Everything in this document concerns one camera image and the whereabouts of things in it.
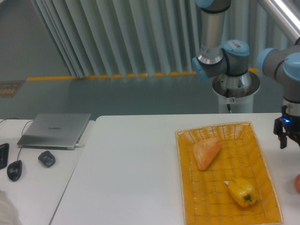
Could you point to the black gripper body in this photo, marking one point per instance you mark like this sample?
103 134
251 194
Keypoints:
288 125

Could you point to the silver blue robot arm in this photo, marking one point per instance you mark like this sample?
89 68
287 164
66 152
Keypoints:
227 63

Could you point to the yellow bell pepper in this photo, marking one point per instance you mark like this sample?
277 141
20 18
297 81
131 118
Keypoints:
243 192

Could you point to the orange round fruit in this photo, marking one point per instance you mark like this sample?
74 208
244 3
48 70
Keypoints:
297 183

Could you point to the triangular bread slice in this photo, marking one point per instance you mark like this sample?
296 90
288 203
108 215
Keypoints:
205 151

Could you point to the yellow woven basket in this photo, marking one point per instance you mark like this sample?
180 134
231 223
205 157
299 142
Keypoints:
205 197

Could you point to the silver closed laptop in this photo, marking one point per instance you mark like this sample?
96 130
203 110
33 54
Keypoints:
55 131

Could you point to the black power adapter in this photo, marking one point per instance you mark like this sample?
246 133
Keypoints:
47 159

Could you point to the black computer mouse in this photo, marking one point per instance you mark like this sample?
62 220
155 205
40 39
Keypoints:
14 170

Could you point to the black keyboard edge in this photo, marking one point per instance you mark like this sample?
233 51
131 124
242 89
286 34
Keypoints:
4 152

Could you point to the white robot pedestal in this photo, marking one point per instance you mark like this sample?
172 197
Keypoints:
236 93

